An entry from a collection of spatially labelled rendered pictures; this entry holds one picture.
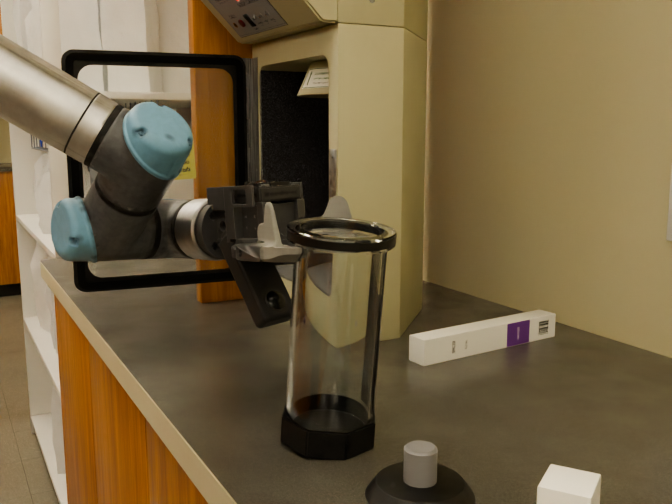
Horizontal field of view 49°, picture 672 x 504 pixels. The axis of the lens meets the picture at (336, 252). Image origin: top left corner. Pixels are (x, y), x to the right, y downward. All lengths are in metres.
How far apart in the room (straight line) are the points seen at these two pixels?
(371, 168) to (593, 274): 0.42
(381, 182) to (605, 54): 0.41
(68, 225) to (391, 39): 0.53
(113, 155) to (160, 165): 0.05
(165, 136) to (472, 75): 0.85
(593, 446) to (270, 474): 0.34
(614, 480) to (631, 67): 0.68
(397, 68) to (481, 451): 0.58
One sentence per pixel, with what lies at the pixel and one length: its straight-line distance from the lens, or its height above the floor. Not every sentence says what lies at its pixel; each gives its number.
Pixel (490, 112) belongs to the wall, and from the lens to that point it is 1.47.
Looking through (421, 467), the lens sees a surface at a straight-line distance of 0.64.
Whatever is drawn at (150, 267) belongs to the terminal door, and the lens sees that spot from 1.33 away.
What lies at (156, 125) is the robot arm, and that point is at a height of 1.27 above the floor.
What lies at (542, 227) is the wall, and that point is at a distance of 1.37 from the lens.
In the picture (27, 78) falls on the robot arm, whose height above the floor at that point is 1.32.
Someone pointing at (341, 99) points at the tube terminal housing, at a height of 1.31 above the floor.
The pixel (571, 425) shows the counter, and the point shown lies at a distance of 0.89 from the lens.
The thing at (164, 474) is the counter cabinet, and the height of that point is 0.80.
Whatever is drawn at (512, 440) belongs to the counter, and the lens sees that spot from 0.83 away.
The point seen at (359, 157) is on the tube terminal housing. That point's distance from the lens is 1.09.
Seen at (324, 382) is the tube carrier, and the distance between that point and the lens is 0.73.
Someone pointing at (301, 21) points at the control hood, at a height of 1.42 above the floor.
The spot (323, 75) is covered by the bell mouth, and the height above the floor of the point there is 1.35.
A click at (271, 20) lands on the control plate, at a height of 1.43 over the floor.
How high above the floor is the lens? 1.27
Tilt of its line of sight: 10 degrees down
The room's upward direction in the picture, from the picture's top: straight up
